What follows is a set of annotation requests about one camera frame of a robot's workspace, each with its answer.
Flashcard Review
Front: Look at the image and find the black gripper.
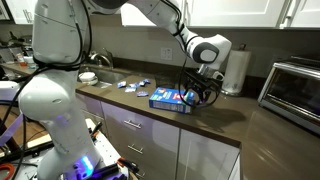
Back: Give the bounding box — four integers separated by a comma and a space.
185, 70, 222, 105

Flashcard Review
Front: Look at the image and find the blue Annie's snack box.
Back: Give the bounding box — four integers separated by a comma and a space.
148, 87, 197, 114

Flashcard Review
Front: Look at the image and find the white paper towel roll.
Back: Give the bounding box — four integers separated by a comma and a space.
221, 43, 253, 97

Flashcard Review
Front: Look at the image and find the white lower cabinet door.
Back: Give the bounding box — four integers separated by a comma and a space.
176, 128, 242, 180

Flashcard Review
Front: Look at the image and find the stainless steel sink basin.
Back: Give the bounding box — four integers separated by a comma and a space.
79, 66, 132, 86

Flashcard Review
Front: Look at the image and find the stainless steel toaster oven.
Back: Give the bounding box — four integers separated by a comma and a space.
257, 56, 320, 135

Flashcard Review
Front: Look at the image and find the chrome sink faucet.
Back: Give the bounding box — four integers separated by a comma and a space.
88, 47, 115, 70

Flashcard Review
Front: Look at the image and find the perforated metal robot cart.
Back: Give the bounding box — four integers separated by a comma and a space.
19, 118, 141, 180

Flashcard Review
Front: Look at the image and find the white bowl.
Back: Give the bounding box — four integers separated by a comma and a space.
78, 71, 100, 87

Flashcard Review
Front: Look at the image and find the orange bottle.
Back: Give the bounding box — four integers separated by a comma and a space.
16, 52, 28, 67

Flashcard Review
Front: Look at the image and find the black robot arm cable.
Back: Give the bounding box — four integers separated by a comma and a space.
177, 19, 223, 110

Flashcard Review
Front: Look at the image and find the black wire mesh basket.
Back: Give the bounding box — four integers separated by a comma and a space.
153, 71, 182, 90

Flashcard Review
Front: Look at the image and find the white wall outlet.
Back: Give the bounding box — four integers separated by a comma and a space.
160, 47, 174, 61

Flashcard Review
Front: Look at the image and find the silver drawer handle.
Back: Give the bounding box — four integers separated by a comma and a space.
123, 119, 143, 130
127, 143, 145, 155

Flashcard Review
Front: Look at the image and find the orange handled tool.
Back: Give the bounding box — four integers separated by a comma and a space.
116, 157, 140, 175

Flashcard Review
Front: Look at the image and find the purple strap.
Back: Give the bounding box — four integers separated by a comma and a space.
0, 113, 25, 148

